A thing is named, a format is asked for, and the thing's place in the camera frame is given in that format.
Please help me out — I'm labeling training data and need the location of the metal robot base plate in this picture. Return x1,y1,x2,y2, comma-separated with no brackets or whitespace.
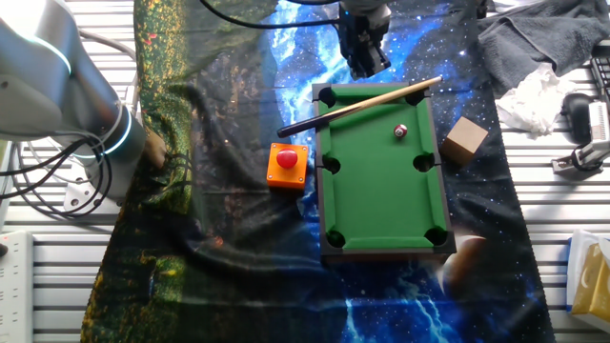
63,180,125,215

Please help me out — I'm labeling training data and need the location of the wooden pool cue black handle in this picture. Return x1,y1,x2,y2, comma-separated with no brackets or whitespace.
275,74,444,139

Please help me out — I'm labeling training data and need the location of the grey cable hose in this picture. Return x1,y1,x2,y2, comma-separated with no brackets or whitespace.
78,28,140,113

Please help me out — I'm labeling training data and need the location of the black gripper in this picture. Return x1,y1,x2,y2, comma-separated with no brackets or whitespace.
336,8,393,81

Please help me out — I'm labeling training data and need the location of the grey towel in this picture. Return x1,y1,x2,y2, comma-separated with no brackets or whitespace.
478,0,610,99

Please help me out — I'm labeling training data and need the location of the thick black gripper cable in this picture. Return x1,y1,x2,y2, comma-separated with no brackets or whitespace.
198,0,342,30

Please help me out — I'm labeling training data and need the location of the yellow white package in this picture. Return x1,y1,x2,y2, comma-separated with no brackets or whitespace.
565,229,610,333

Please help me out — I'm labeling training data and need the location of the galaxy and forest printed cloth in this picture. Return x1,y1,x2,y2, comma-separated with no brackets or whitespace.
80,0,557,343

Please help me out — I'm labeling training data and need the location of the black white device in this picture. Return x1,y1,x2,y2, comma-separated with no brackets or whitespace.
551,100,610,181

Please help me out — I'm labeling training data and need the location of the white power strip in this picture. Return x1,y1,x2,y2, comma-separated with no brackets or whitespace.
0,231,34,343

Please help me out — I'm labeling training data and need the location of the mini green pool table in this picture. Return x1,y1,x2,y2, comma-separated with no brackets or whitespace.
312,83,458,264

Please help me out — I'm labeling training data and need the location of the crumpled white tissue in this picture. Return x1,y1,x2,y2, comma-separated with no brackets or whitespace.
495,64,578,139

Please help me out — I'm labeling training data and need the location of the orange box red button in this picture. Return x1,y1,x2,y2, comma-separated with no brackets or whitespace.
265,141,310,192

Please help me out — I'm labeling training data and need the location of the black computer mouse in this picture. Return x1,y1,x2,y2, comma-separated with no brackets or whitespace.
560,92,595,144

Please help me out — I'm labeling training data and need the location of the black keyboard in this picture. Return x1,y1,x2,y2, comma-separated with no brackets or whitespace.
589,54,610,101

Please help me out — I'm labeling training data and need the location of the wooden cube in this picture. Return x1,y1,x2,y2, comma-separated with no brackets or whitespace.
438,115,490,167

